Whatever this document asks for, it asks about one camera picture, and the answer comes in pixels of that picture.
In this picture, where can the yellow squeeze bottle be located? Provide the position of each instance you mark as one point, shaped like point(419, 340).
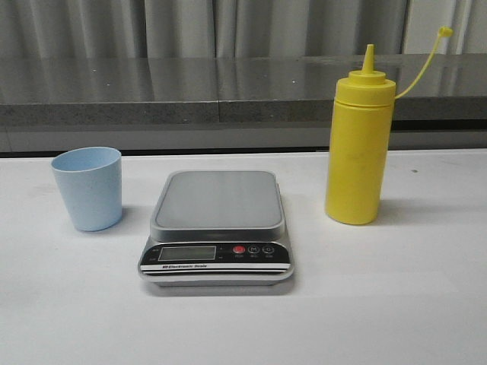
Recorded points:
point(359, 138)

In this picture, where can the light blue plastic cup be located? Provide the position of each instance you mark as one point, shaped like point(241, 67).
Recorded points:
point(90, 182)

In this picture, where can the silver electronic kitchen scale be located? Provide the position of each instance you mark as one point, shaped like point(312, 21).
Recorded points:
point(214, 228)

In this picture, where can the grey stone counter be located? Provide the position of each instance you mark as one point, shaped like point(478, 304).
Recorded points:
point(169, 106)

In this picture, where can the grey curtain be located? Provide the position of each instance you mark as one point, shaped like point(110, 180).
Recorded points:
point(235, 29)

